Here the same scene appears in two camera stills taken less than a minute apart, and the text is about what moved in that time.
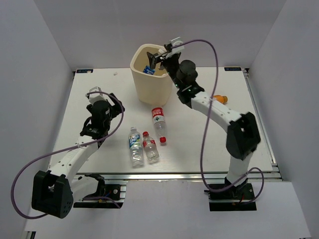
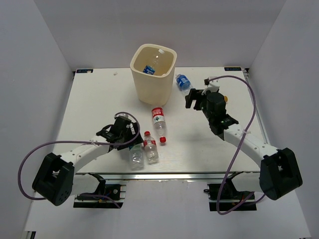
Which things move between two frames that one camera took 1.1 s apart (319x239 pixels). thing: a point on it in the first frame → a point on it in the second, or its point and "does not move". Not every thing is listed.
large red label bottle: (160, 124) does not move
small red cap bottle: (150, 146) does not move
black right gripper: (153, 59) → (194, 95)
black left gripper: (116, 109) → (138, 141)
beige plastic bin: (152, 89) does not move
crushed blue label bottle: (147, 70) does not move
